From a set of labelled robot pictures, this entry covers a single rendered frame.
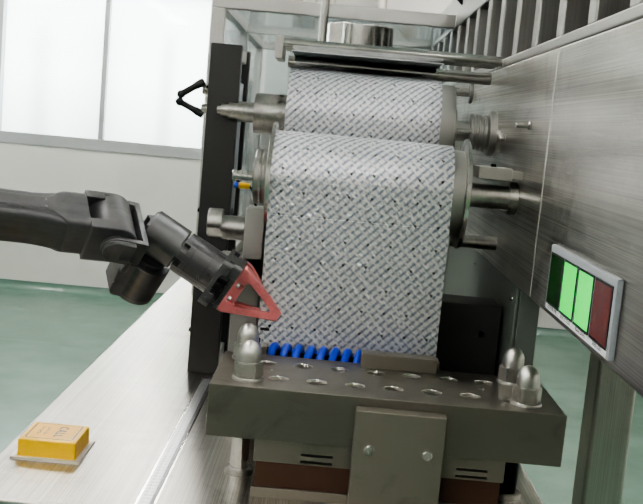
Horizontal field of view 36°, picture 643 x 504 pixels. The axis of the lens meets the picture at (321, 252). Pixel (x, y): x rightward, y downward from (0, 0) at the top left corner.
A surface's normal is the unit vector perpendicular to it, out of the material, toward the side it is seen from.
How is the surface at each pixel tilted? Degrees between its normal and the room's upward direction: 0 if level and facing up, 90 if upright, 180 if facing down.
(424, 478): 90
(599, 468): 90
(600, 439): 90
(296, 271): 91
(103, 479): 0
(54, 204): 36
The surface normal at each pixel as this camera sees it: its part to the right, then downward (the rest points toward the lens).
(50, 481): 0.09, -0.99
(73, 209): 0.40, -0.71
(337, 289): -0.01, 0.14
